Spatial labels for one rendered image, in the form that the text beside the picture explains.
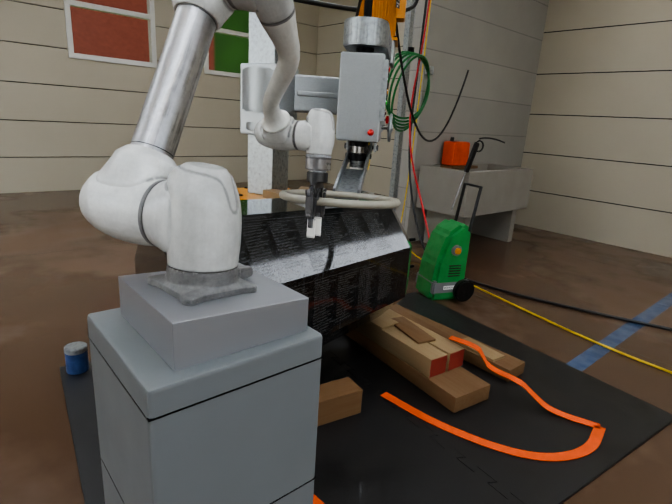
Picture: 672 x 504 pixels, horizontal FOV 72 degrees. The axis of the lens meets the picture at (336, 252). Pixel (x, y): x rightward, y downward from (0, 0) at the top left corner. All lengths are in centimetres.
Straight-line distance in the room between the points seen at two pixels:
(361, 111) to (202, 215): 155
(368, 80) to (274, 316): 161
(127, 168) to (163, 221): 17
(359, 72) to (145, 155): 148
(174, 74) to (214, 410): 76
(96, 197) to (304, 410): 67
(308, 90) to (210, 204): 208
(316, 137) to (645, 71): 528
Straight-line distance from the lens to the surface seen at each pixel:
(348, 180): 228
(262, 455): 113
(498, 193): 525
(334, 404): 208
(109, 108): 813
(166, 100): 119
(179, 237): 99
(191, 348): 94
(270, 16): 131
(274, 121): 163
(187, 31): 127
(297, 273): 189
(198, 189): 97
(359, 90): 240
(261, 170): 298
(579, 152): 665
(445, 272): 352
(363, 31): 240
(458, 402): 228
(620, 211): 651
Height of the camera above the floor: 127
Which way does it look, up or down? 16 degrees down
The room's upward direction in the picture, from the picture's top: 4 degrees clockwise
